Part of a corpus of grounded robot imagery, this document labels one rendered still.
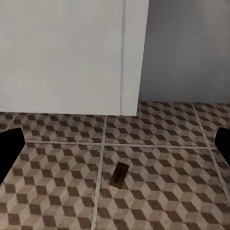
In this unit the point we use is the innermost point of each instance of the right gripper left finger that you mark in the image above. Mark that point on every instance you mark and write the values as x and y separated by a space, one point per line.
11 144

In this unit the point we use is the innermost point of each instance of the furniture sink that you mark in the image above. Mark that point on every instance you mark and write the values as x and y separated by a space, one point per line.
80 57

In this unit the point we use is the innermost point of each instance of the mousetrap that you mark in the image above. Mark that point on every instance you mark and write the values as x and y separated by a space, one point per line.
119 175

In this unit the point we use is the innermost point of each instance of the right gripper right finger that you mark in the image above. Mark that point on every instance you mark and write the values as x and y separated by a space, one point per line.
222 142

